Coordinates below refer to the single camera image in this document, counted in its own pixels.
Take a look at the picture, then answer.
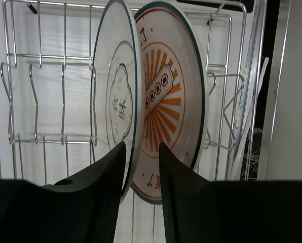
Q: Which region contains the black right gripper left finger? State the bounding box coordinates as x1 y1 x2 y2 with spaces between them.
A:
0 142 126 242

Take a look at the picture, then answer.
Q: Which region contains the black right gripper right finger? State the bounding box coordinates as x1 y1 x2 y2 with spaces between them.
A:
159 143 302 242

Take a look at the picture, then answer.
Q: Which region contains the wire dish rack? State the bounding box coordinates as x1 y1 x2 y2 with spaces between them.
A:
0 1 267 242

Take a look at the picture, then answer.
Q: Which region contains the white plate flower outline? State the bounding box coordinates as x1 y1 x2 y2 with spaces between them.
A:
90 1 143 200

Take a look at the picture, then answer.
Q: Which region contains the white plate orange pattern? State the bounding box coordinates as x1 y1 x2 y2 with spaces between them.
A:
132 1 209 205

